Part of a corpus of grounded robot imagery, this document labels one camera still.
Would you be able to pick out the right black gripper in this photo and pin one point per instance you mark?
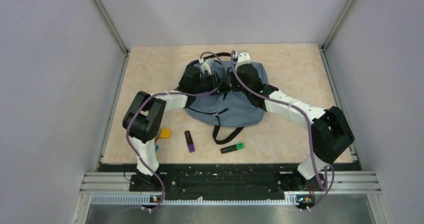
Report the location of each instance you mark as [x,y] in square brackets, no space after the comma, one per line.
[234,88]

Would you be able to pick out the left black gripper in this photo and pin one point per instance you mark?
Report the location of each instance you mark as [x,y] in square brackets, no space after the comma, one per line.
[215,80]

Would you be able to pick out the blue student backpack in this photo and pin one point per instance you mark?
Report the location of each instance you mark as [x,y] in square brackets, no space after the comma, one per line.
[228,113]

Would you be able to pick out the green highlighter pen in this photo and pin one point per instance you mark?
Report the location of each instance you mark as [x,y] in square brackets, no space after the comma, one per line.
[232,148]

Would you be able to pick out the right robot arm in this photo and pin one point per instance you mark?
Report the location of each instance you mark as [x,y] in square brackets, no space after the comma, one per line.
[329,133]

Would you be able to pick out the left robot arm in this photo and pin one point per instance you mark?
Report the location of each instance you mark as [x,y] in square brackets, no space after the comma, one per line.
[144,116]

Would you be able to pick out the purple highlighter pen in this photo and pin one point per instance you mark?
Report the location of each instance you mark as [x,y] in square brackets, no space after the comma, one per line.
[189,141]

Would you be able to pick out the yellow sharpener block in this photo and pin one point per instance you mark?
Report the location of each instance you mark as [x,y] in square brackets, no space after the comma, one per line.
[164,133]

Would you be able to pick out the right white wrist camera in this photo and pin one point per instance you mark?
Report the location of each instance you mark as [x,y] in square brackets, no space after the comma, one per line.
[242,58]

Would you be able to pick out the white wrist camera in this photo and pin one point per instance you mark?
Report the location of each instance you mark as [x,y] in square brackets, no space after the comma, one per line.
[242,58]
[205,66]

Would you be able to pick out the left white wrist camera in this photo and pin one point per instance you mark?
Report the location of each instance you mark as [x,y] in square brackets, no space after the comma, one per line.
[205,66]

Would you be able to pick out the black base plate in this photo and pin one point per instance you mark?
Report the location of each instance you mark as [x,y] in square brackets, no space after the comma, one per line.
[217,182]

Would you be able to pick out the aluminium frame rail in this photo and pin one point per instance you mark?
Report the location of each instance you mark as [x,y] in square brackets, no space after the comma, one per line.
[355,198]

